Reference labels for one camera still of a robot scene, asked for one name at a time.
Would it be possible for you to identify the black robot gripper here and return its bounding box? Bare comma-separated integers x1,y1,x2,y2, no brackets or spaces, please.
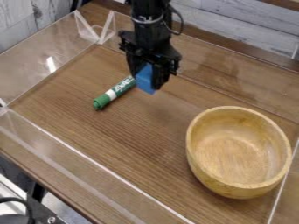
117,17,183,90

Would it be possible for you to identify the blue foam block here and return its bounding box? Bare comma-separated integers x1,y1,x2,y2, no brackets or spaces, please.
135,64,155,95

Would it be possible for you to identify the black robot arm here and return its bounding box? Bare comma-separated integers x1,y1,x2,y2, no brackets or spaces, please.
117,0,183,94

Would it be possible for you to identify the light wooden bowl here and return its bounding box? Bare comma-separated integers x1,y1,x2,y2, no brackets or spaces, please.
186,106,292,200

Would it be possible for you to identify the green dry erase marker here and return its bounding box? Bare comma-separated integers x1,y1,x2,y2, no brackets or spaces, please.
92,76,136,110

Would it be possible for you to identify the clear acrylic tray wall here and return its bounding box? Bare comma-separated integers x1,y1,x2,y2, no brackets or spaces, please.
0,6,299,224

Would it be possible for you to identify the black metal table frame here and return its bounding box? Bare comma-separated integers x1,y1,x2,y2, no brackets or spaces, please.
0,156,65,224

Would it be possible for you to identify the black cable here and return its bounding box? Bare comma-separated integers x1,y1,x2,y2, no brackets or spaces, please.
0,197,41,224

